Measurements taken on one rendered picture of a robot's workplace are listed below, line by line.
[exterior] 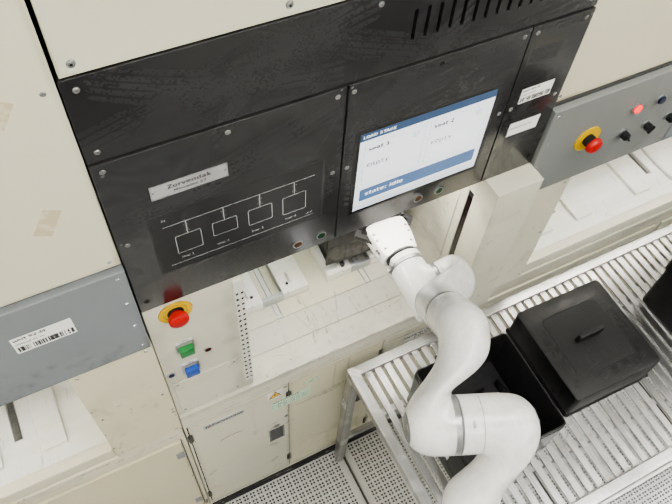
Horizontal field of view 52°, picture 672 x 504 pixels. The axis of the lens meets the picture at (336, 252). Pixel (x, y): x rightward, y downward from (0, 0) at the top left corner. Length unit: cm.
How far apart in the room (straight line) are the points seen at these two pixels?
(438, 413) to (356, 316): 79
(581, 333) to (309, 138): 115
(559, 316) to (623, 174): 59
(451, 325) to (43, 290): 66
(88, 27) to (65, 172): 22
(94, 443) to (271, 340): 50
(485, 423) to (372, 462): 151
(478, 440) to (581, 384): 81
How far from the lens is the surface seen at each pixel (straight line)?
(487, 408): 119
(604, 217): 229
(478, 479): 125
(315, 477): 264
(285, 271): 192
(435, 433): 117
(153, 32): 89
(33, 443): 188
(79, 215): 107
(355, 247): 188
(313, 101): 107
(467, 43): 118
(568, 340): 202
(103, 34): 88
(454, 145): 136
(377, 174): 129
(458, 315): 120
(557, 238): 218
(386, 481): 265
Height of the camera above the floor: 253
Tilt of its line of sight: 56 degrees down
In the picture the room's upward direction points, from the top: 5 degrees clockwise
